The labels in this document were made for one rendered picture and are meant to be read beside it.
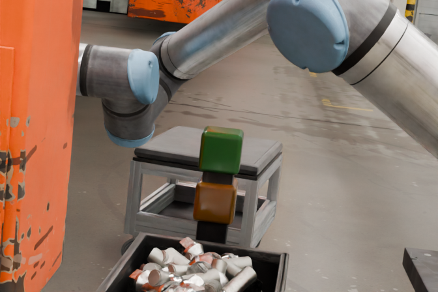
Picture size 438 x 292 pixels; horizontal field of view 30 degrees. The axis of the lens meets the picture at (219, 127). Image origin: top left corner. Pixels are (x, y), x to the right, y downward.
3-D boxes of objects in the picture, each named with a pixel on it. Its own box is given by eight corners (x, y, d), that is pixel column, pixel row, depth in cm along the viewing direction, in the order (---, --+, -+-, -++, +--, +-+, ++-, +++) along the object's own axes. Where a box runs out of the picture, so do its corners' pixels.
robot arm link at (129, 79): (153, 118, 143) (150, 82, 135) (83, 109, 143) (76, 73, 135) (161, 76, 148) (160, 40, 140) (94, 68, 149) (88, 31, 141)
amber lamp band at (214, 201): (195, 210, 83) (199, 172, 83) (234, 215, 83) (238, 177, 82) (191, 221, 79) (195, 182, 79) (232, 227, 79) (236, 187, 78)
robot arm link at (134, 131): (169, 117, 158) (168, 77, 148) (138, 161, 152) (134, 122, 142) (128, 98, 161) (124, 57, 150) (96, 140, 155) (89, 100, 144)
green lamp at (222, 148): (201, 163, 82) (204, 124, 82) (240, 167, 82) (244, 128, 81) (197, 171, 78) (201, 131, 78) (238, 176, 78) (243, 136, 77)
